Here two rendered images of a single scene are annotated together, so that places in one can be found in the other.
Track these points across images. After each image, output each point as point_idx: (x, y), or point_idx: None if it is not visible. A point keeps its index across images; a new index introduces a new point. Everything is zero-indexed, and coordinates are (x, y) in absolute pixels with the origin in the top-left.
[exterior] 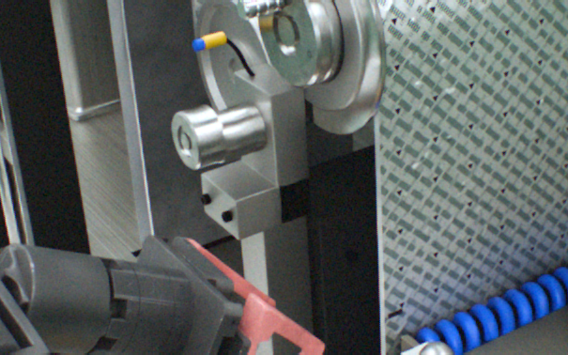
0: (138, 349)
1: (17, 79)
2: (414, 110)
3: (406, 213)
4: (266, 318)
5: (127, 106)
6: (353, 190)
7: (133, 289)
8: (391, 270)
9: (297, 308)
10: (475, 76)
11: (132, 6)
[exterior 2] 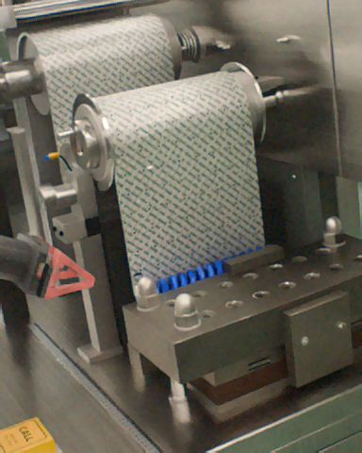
0: (6, 270)
1: None
2: (133, 175)
3: (137, 225)
4: (59, 256)
5: (43, 214)
6: None
7: (3, 243)
8: (132, 251)
9: (101, 282)
10: (162, 161)
11: (41, 162)
